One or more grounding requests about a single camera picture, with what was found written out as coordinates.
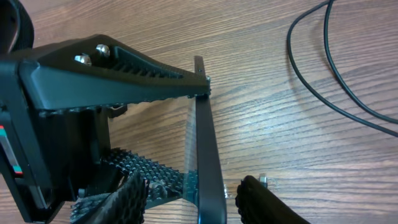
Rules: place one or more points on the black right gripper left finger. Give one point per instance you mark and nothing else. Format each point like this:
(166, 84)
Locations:
(126, 205)

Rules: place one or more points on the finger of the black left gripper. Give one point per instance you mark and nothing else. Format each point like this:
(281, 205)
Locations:
(165, 183)
(100, 71)

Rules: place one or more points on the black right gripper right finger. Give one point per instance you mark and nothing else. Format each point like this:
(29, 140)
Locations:
(258, 205)

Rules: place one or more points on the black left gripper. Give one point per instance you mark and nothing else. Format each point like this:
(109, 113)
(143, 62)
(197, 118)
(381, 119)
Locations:
(49, 160)

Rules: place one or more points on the Samsung Galaxy smartphone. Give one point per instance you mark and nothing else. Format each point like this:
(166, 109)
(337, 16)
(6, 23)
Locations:
(203, 183)

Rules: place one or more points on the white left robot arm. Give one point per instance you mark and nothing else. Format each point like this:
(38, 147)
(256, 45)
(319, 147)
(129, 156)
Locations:
(15, 25)

